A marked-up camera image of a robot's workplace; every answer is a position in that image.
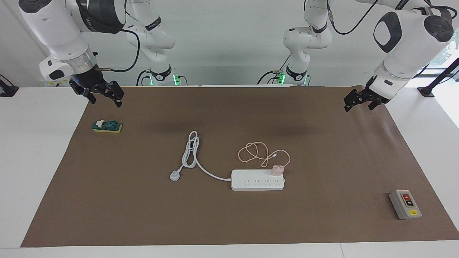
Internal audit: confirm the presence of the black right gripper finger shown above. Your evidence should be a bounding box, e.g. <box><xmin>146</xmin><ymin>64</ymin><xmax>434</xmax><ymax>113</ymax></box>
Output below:
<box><xmin>108</xmin><ymin>81</ymin><xmax>125</xmax><ymax>108</ymax></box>
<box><xmin>69</xmin><ymin>80</ymin><xmax>97</xmax><ymax>105</ymax></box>

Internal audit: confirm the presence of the pink charging cable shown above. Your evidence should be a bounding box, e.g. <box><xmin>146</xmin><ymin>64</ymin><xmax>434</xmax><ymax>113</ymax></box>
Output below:
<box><xmin>238</xmin><ymin>142</ymin><xmax>291</xmax><ymax>168</ymax></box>

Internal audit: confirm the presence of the white power strip with cord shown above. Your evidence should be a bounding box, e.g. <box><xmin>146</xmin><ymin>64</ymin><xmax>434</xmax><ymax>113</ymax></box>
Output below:
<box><xmin>170</xmin><ymin>131</ymin><xmax>285</xmax><ymax>191</ymax></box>

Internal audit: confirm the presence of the black angled stand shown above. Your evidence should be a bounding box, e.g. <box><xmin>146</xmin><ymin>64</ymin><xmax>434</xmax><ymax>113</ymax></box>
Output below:
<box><xmin>418</xmin><ymin>57</ymin><xmax>459</xmax><ymax>97</ymax></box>

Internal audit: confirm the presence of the window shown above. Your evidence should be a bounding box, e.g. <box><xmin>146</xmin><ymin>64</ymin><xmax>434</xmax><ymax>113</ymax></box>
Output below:
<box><xmin>429</xmin><ymin>29</ymin><xmax>459</xmax><ymax>69</ymax></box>

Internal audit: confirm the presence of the brown table mat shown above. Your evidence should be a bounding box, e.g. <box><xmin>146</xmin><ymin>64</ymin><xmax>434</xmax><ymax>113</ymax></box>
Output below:
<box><xmin>21</xmin><ymin>85</ymin><xmax>459</xmax><ymax>248</ymax></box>

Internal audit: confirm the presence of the black right base cable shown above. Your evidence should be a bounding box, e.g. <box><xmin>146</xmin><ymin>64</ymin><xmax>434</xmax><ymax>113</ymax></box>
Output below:
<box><xmin>136</xmin><ymin>70</ymin><xmax>153</xmax><ymax>86</ymax></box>

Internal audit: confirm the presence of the black base cable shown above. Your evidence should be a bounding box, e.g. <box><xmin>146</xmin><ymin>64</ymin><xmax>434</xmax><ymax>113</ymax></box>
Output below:
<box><xmin>257</xmin><ymin>56</ymin><xmax>289</xmax><ymax>85</ymax></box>
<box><xmin>136</xmin><ymin>70</ymin><xmax>153</xmax><ymax>86</ymax></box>

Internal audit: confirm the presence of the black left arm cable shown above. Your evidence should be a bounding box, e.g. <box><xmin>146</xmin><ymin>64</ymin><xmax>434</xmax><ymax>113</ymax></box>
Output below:
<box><xmin>326</xmin><ymin>0</ymin><xmax>381</xmax><ymax>35</ymax></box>

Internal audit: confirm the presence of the black left base cable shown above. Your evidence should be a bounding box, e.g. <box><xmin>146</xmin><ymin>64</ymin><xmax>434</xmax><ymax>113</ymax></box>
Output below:
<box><xmin>257</xmin><ymin>56</ymin><xmax>289</xmax><ymax>85</ymax></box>

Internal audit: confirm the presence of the grey on-off switch box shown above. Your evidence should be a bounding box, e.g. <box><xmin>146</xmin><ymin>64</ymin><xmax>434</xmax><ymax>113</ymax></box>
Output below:
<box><xmin>389</xmin><ymin>190</ymin><xmax>422</xmax><ymax>220</ymax></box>

